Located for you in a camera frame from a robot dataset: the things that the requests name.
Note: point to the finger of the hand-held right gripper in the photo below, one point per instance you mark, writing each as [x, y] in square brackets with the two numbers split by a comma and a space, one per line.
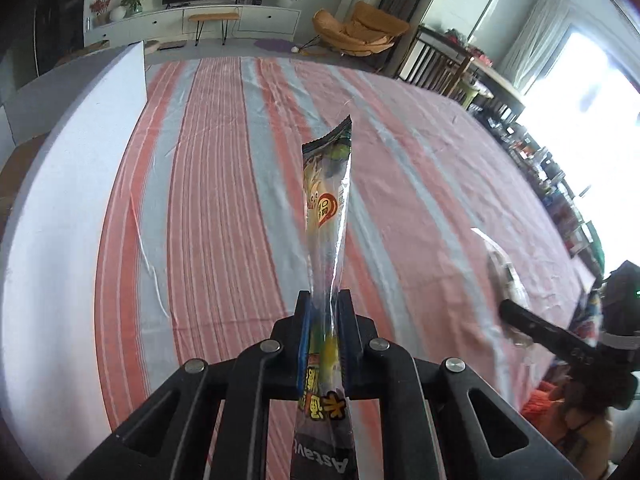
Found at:
[540, 332]

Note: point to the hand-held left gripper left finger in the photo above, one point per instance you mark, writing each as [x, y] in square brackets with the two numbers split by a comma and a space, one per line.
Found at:
[303, 340]

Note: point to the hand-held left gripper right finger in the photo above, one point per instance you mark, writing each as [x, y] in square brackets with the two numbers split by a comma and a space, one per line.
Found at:
[348, 330]

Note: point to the bread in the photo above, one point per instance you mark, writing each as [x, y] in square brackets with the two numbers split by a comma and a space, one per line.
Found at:
[505, 280]

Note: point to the long clear jelly stick packet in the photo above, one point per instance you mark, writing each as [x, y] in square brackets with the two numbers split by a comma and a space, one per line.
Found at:
[325, 200]

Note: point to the white cardboard box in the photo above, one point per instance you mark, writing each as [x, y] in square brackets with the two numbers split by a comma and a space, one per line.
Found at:
[65, 185]

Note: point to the person's right hand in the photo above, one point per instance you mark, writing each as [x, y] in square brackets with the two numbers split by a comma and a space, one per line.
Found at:
[592, 440]

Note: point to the orange fuzzy cloth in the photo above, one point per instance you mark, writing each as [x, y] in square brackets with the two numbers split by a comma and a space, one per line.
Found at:
[542, 410]

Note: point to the row of cluttered small items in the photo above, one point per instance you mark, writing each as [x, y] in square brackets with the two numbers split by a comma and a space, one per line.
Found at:
[545, 175]

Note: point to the green stool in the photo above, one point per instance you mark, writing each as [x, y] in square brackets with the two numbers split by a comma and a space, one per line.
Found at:
[471, 96]

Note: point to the wooden dining table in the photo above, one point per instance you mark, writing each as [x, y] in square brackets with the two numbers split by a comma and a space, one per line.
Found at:
[500, 85]

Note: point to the dark wooden slatted chair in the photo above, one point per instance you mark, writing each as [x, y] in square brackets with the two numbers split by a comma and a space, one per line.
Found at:
[432, 62]

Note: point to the white sheer curtain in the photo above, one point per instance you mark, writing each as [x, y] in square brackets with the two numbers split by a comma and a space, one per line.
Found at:
[535, 40]

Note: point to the purple round rug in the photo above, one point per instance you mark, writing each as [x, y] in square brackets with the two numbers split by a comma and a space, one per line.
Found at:
[275, 45]

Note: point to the orange lounge chair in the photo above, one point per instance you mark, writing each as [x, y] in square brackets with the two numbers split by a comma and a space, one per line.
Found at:
[360, 30]

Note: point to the white television cabinet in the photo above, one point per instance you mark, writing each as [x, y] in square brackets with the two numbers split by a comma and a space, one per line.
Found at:
[270, 22]

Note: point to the small flat floor pad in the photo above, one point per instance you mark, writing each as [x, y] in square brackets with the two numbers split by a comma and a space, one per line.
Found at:
[171, 45]

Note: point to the wooden bench with black legs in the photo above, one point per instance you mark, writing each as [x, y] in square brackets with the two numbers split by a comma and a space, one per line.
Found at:
[214, 16]

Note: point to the brown cardboard box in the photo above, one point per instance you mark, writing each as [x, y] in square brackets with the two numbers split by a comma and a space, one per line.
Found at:
[80, 52]

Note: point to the round white vase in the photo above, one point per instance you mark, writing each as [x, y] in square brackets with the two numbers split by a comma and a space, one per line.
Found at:
[118, 13]

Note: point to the bushy green potted plant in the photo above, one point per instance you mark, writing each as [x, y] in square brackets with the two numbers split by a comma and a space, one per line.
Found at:
[136, 0]

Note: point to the red flowers in vase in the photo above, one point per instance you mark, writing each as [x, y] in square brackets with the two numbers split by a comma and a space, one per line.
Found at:
[101, 6]

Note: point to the dark glass cabinet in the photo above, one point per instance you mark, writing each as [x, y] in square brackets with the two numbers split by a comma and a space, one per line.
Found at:
[60, 15]

